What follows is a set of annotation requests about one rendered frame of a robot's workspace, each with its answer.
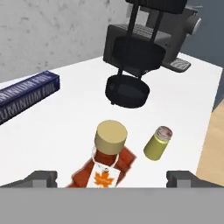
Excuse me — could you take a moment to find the black overhead pan rack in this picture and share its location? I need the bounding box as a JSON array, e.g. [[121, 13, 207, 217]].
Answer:
[[125, 0, 188, 15]]

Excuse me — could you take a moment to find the small black hanging pan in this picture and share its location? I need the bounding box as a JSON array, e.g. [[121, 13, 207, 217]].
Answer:
[[104, 67, 151, 109]]

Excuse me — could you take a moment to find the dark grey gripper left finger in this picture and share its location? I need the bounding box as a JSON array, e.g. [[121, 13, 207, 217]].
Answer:
[[0, 170, 59, 189]]

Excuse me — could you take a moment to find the large black hanging pan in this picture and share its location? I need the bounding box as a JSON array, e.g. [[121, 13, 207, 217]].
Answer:
[[112, 3, 166, 77]]

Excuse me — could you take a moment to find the dark grey coffee machine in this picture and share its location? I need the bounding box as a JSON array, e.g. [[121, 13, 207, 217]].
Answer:
[[102, 4, 202, 79]]

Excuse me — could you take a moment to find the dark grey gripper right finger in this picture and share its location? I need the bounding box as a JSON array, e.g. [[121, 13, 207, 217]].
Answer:
[[165, 170, 224, 189]]

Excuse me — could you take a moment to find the orange maple syrup bottle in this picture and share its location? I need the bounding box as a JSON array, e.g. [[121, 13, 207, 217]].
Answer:
[[66, 119, 137, 189]]

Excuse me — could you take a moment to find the yellow-green shaker with silver lid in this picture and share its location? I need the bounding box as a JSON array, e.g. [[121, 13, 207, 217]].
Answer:
[[143, 125, 173, 162]]

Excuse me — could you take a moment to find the blue aluminium foil box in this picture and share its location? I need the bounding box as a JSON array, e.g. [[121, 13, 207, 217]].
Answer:
[[0, 69, 61, 126]]

